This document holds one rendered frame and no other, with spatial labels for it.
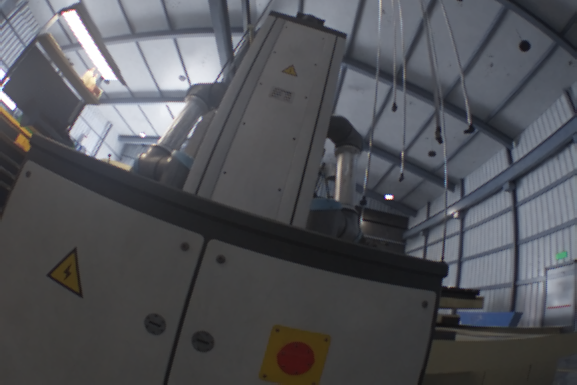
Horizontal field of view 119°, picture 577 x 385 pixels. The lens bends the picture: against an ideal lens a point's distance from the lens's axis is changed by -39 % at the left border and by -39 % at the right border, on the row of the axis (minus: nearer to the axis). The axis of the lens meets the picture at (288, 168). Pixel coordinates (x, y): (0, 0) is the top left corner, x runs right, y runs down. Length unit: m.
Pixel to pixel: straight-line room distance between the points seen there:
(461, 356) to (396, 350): 0.64
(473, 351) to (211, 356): 0.83
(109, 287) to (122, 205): 0.09
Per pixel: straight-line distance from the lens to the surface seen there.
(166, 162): 0.94
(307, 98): 0.91
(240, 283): 0.27
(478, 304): 2.25
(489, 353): 1.03
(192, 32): 11.20
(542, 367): 3.34
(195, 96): 1.18
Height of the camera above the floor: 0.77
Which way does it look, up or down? 25 degrees up
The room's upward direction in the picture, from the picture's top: 16 degrees clockwise
